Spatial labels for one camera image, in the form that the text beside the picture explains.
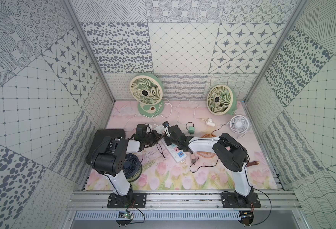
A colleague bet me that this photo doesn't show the large green fan left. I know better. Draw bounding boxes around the large green fan left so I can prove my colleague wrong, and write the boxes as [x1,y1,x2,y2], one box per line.
[129,73,165,117]

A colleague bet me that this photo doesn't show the large green fan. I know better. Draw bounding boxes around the large green fan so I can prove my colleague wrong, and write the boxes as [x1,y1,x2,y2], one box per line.
[206,85,237,115]
[129,73,165,117]

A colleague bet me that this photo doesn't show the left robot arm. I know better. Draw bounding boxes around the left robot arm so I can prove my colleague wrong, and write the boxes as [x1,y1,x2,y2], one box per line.
[86,124,164,201]

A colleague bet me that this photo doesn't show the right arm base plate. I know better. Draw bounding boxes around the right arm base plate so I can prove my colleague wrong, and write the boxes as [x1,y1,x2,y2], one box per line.
[220,191,261,208]

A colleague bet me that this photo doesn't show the green USB charger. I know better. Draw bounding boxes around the green USB charger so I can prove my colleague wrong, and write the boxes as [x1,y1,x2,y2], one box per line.
[188,127,195,135]

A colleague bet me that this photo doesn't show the large green fan right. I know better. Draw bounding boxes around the large green fan right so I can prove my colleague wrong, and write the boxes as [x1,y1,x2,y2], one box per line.
[206,85,237,115]

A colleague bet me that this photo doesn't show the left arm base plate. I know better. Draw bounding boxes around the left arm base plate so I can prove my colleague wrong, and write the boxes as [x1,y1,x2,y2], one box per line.
[107,192,147,209]

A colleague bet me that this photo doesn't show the aluminium rail frame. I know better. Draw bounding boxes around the aluminium rail frame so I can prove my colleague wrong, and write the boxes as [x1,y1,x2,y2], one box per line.
[66,189,301,210]

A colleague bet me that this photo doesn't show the orange small fan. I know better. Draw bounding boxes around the orange small fan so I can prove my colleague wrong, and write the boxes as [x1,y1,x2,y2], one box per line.
[198,134,216,158]

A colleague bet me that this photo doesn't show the black USB cable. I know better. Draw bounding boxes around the black USB cable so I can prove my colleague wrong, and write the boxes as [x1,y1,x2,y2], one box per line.
[189,153,220,174]

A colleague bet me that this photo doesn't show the dark blue small fan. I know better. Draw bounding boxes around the dark blue small fan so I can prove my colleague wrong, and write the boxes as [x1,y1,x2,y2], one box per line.
[123,153,142,183]

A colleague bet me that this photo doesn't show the floral pink table mat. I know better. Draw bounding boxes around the floral pink table mat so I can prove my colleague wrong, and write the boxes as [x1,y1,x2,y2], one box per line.
[107,100,278,190]

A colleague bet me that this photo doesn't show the white power strip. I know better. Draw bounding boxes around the white power strip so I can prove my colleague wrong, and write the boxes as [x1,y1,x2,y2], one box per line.
[154,125,187,163]

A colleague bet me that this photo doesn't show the small white desk fan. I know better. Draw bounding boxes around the small white desk fan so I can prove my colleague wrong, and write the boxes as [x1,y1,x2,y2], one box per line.
[229,115,251,138]

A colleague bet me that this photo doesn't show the white cylindrical adapter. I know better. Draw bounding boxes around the white cylindrical adapter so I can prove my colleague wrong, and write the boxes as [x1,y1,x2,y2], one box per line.
[205,118,216,127]

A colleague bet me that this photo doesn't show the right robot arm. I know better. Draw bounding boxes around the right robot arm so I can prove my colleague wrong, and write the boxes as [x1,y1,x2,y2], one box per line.
[163,122,253,200]

